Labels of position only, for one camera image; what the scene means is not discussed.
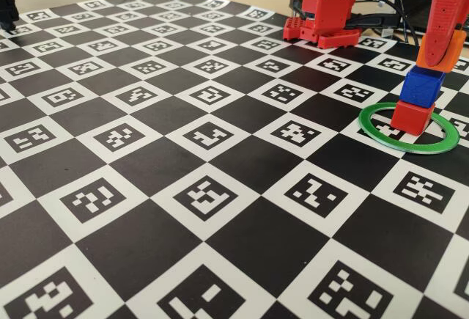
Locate black laptop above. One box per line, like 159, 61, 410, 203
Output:
396, 0, 469, 45

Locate black clamp device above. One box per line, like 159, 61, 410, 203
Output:
0, 0, 20, 36

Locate red cube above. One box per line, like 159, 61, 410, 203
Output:
390, 99, 436, 136

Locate flat black plug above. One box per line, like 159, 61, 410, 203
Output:
344, 13, 400, 29

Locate blue cube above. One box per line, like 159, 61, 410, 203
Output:
398, 65, 447, 109

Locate orange cube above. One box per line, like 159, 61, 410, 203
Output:
416, 29, 468, 74

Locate green flat ring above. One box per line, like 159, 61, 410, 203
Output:
358, 102, 460, 155

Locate checkerboard marker mat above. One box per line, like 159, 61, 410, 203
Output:
0, 0, 469, 319

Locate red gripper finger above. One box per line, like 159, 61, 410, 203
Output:
421, 0, 469, 67

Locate black base clamp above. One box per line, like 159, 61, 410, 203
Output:
289, 0, 307, 19

